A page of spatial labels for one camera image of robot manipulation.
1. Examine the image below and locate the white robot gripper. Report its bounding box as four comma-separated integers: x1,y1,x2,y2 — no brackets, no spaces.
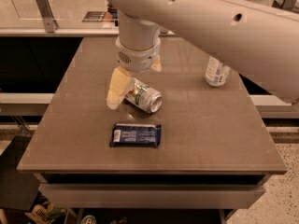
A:
107,38,162,110

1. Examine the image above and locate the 7up soda can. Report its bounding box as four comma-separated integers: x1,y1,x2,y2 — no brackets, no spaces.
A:
125,78,162,114

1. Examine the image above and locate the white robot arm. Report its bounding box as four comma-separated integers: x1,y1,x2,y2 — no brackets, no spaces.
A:
107,0,299,107

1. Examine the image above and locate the can under table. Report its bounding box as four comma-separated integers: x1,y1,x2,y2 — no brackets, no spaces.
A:
80,215,96,224

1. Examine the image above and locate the blue snack bar wrapper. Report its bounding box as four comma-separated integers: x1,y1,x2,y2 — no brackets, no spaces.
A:
110,123,162,147

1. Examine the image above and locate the clear plastic water bottle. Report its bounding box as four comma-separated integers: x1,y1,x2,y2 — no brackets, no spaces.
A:
205,56,230,87

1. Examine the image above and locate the snack bag under table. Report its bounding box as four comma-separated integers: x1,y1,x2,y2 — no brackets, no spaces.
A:
25,202,67,224

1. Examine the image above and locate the left metal railing post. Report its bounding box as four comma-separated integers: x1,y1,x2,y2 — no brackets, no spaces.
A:
36,0,59,33

